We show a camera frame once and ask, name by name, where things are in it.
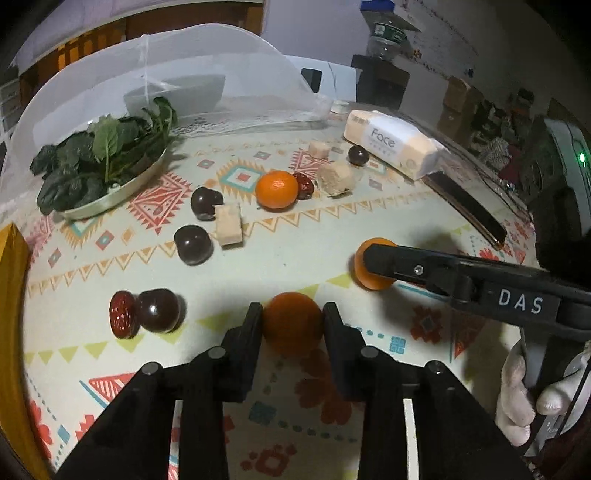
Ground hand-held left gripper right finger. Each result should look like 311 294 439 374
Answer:
322 302 536 480

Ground red date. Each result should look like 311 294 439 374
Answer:
293 172 315 200
109 291 138 339

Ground white mesh food cover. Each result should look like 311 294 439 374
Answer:
0 23 335 195

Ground spinach leaves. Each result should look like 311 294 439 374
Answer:
30 97 178 215

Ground white chair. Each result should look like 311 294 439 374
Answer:
281 54 358 104

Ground white wall sheet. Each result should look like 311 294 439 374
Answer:
397 0 481 79

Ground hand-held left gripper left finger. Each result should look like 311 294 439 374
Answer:
55 302 264 480

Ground yellow rimmed box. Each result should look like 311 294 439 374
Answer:
0 223 51 480

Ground orange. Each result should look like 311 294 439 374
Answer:
353 237 400 291
262 292 324 358
255 171 300 212

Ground black box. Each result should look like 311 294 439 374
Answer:
351 54 409 112

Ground pale round plate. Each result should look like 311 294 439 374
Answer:
55 143 169 220

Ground person's right hand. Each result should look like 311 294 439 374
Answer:
495 342 591 448

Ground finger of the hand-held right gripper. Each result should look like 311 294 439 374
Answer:
358 244 481 302

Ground white bowl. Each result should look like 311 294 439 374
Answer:
124 74 227 121

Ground tissue pack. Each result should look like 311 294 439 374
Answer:
342 109 451 181

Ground plastic water bottle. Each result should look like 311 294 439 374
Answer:
367 0 411 61

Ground cardboard box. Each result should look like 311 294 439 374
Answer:
436 76 483 139

